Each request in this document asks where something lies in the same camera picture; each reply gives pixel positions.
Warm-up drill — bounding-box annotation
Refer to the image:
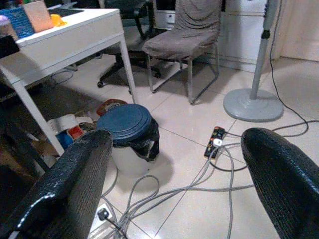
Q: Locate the white power strip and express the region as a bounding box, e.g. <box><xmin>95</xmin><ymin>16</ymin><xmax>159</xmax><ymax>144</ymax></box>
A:
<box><xmin>87</xmin><ymin>203</ymin><xmax>118</xmax><ymax>239</ymax></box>

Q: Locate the white tape roll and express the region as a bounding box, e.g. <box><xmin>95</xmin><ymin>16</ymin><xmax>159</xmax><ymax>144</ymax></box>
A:
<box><xmin>47</xmin><ymin>114</ymin><xmax>78</xmax><ymax>134</ymax></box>

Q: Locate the black floor cable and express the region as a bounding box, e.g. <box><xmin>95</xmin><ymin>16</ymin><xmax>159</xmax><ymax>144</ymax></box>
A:
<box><xmin>269</xmin><ymin>0</ymin><xmax>319</xmax><ymax>138</ymax></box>

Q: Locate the pink box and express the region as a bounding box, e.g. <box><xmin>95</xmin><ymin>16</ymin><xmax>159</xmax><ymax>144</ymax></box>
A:
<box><xmin>21</xmin><ymin>0</ymin><xmax>54</xmax><ymax>33</ymax></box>

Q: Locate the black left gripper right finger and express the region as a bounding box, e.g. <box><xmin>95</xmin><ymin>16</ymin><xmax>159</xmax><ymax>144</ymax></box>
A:
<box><xmin>241</xmin><ymin>127</ymin><xmax>319</xmax><ymax>239</ymax></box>

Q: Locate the black power strip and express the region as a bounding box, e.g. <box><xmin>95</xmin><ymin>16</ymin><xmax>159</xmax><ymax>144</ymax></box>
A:
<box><xmin>203</xmin><ymin>126</ymin><xmax>226</xmax><ymax>160</ymax></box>

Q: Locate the white bin with blue lid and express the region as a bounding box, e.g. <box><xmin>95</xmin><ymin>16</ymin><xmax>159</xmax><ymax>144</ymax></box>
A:
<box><xmin>96</xmin><ymin>103</ymin><xmax>160</xmax><ymax>175</ymax></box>

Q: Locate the black keyboard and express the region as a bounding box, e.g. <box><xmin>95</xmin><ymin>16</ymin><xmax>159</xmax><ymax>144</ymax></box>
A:
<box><xmin>48</xmin><ymin>8</ymin><xmax>84</xmax><ymax>18</ymax></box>

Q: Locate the black bin bag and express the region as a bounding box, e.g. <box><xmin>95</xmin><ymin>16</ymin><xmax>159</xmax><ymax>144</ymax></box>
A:
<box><xmin>112</xmin><ymin>119</ymin><xmax>160</xmax><ymax>162</ymax></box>

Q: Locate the grey floor cable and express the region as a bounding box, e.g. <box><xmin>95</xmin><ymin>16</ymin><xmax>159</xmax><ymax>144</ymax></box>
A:
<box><xmin>219</xmin><ymin>144</ymin><xmax>236</xmax><ymax>239</ymax></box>
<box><xmin>117</xmin><ymin>145</ymin><xmax>255</xmax><ymax>239</ymax></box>

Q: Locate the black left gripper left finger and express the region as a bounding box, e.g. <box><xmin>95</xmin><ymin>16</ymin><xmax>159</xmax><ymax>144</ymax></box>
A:
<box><xmin>0</xmin><ymin>129</ymin><xmax>114</xmax><ymax>239</ymax></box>

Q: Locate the black plug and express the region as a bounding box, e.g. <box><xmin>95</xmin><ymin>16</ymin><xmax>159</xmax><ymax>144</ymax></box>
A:
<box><xmin>96</xmin><ymin>208</ymin><xmax>111</xmax><ymax>221</ymax></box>

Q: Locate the yellow plastic object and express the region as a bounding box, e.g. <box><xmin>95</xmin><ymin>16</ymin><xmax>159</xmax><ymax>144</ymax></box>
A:
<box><xmin>50</xmin><ymin>14</ymin><xmax>68</xmax><ymax>27</ymax></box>

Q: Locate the red round tin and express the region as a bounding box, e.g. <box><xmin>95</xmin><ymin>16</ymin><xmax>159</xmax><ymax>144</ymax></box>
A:
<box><xmin>96</xmin><ymin>98</ymin><xmax>128</xmax><ymax>117</ymax></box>

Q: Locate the blue plastic basket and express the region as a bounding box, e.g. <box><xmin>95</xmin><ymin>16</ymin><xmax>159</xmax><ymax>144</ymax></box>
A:
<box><xmin>0</xmin><ymin>6</ymin><xmax>35</xmax><ymax>39</ymax></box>

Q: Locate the black office chair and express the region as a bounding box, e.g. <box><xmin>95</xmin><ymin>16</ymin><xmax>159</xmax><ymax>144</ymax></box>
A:
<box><xmin>97</xmin><ymin>0</ymin><xmax>162</xmax><ymax>88</ymax></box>

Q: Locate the grey fabric covered chair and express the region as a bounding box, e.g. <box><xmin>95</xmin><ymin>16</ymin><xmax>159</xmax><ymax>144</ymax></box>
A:
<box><xmin>142</xmin><ymin>0</ymin><xmax>222</xmax><ymax>105</ymax></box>

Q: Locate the grey pedestal fan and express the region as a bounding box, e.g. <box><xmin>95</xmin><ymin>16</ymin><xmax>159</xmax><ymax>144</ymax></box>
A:
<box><xmin>223</xmin><ymin>0</ymin><xmax>284</xmax><ymax>122</ymax></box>

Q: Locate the blue tape roll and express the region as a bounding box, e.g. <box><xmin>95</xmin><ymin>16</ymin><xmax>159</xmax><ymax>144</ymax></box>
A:
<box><xmin>56</xmin><ymin>131</ymin><xmax>74</xmax><ymax>151</ymax></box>

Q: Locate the white desk with drawer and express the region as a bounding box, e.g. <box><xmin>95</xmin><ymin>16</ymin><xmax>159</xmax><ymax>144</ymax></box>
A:
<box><xmin>0</xmin><ymin>8</ymin><xmax>137</xmax><ymax>160</ymax></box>

